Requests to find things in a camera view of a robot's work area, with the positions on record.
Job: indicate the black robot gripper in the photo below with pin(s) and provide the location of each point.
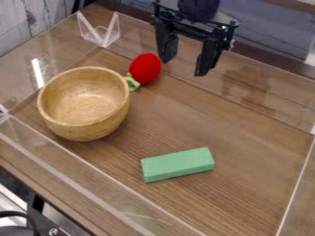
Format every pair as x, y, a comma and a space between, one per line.
199, 20

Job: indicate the green rectangular block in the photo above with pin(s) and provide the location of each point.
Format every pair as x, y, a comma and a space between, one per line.
176, 164

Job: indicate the brown wooden bowl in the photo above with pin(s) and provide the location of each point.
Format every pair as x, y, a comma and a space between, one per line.
83, 103

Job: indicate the red plush strawberry toy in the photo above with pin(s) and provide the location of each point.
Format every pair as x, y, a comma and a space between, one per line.
144, 70

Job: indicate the black metal table leg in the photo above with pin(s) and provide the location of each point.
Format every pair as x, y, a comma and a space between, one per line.
46, 227

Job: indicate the clear acrylic corner bracket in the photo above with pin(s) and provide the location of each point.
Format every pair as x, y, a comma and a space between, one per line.
103, 36

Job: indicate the clear acrylic tray wall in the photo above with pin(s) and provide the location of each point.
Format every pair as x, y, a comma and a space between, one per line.
104, 206

